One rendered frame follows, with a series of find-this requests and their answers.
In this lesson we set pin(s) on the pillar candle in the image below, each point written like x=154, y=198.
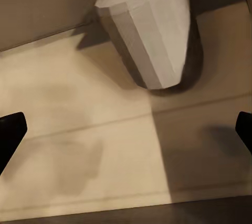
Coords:
x=158, y=40

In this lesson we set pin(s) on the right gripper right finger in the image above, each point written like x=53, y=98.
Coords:
x=244, y=128

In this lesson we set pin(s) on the cabinet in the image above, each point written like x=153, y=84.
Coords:
x=99, y=149

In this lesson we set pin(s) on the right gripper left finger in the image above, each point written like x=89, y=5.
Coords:
x=13, y=128

